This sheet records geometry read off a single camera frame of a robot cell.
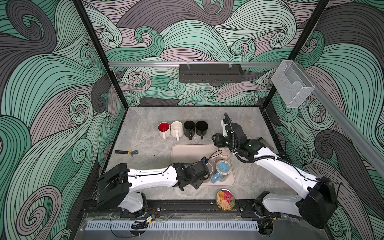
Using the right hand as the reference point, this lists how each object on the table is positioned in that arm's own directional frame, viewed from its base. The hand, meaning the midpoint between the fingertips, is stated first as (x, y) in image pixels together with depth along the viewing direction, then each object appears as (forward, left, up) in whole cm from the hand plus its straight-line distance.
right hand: (215, 137), depth 80 cm
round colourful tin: (-28, -4, -14) cm, 31 cm away
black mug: (+14, +15, -11) cm, 23 cm away
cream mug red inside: (+16, +33, -15) cm, 39 cm away
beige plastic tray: (-1, +16, -17) cm, 23 cm away
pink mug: (-8, -4, -2) cm, 9 cm away
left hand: (-17, +9, -12) cm, 23 cm away
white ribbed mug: (+13, +23, -12) cm, 29 cm away
